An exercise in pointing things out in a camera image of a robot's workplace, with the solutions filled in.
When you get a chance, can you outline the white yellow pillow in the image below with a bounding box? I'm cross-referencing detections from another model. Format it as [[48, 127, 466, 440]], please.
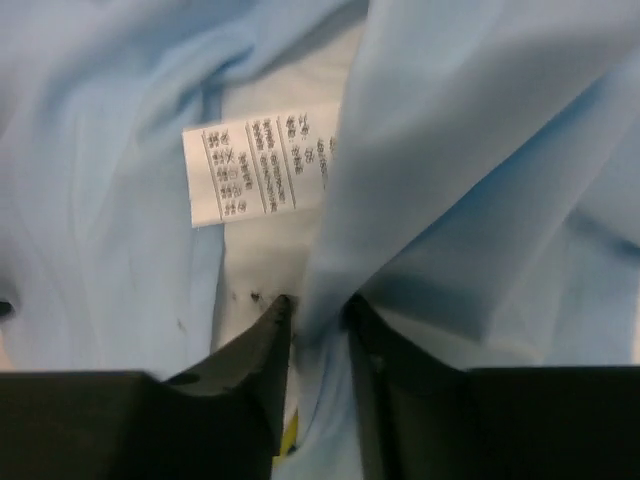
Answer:
[[180, 39, 366, 461]]

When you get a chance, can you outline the blue green pillowcase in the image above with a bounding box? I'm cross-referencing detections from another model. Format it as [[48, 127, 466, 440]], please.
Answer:
[[1, 1, 639, 479]]

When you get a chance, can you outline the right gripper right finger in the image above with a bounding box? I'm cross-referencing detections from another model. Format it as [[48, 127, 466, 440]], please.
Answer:
[[344, 296, 639, 479]]

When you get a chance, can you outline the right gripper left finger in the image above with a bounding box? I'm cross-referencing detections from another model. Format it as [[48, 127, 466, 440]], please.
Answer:
[[1, 296, 293, 479]]

